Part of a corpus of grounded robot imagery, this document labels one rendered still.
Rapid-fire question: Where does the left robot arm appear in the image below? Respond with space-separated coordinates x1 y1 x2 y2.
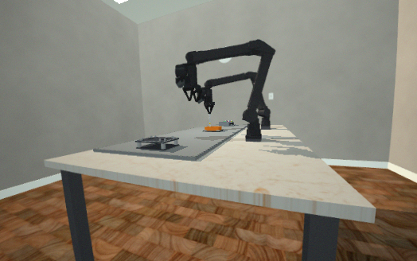
175 39 275 139

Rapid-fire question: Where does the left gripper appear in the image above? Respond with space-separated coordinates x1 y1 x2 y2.
182 75 202 102

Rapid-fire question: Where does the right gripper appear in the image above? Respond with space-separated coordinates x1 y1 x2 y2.
204 95 215 114

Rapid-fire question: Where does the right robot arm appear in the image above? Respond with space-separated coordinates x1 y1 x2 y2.
198 72 271 127

